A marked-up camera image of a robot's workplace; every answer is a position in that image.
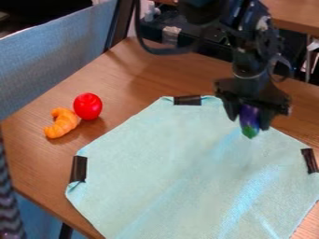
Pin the purple toy eggplant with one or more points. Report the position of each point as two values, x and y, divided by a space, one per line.
249 119

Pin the orange toy croissant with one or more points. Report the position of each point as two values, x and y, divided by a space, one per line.
63 123

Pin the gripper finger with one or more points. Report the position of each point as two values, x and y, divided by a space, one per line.
231 109
266 119

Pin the red toy tomato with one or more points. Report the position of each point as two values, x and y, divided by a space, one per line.
87 105

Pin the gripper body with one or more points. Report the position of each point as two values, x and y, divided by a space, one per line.
251 90

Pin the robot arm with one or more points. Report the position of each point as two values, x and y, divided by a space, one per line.
249 34

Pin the light blue cloth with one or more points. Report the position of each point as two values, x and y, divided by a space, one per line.
195 174

